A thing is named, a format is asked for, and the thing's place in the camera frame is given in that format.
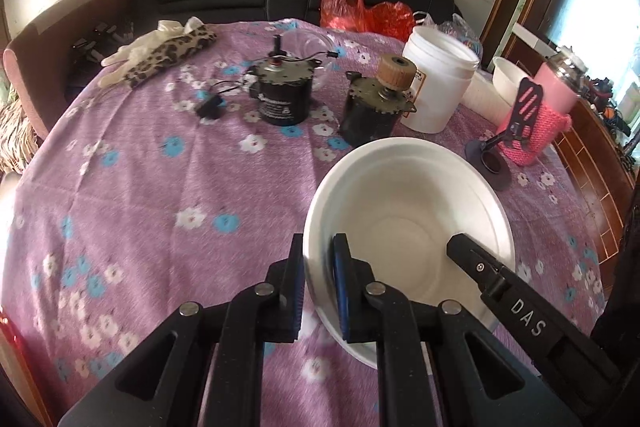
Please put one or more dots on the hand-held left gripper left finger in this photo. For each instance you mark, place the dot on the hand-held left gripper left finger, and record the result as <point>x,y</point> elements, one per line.
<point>298,287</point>

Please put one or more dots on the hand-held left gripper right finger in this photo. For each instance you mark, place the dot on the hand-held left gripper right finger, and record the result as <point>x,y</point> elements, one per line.
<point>342,292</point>

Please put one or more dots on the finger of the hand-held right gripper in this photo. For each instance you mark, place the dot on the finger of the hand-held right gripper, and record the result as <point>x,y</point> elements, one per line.
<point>525,312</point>

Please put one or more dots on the large white bowl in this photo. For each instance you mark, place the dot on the large white bowl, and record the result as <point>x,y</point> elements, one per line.
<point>400,197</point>

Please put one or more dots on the purple floral tablecloth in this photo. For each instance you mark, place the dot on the purple floral tablecloth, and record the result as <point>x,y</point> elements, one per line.
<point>150,187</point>

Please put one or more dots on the black motor with wooden pulley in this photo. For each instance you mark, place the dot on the black motor with wooden pulley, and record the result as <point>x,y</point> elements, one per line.
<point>370,112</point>

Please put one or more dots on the black motor with shaft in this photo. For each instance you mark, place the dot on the black motor with shaft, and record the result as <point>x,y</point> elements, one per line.
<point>285,92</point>

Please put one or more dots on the black phone stand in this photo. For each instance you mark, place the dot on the black phone stand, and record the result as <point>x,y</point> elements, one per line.
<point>522,107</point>

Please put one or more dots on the pink thermos with knitted sleeve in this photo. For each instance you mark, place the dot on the pink thermos with knitted sleeve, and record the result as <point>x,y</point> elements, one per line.
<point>550,107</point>

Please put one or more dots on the white plastic box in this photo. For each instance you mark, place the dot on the white plastic box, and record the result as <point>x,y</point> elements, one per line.
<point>482,99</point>

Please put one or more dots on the white plastic bucket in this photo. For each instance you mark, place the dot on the white plastic bucket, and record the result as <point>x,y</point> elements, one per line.
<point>432,77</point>

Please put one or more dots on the white bowl behind bucket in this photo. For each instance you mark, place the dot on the white bowl behind bucket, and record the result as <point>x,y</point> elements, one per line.
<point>505,79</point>

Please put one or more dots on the clear plastic container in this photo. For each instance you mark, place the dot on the clear plastic container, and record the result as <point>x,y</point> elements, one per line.
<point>315,44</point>

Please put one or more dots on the leopard print cloth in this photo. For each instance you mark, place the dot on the leopard print cloth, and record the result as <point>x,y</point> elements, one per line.
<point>165,54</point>

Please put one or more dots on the red plastic bag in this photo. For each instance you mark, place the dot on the red plastic bag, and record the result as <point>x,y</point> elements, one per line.
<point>365,14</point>

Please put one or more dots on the clear plastic bag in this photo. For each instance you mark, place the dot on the clear plastic bag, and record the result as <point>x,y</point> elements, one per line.
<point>452,29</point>

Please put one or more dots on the white glove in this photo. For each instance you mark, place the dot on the white glove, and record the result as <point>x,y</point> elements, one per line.
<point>135,52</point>

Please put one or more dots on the red fluted plate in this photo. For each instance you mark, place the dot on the red fluted plate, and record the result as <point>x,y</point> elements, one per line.
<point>10,337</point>

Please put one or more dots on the bright window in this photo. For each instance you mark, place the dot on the bright window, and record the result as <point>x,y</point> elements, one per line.
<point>610,7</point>

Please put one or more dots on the black shoes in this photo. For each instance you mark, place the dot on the black shoes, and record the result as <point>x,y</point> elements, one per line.
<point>102,38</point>

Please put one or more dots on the patterned blanket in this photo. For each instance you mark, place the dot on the patterned blanket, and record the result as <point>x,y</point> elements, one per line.
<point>17,137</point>

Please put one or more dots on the maroon armchair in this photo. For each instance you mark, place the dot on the maroon armchair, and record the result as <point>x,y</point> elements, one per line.
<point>45,57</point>

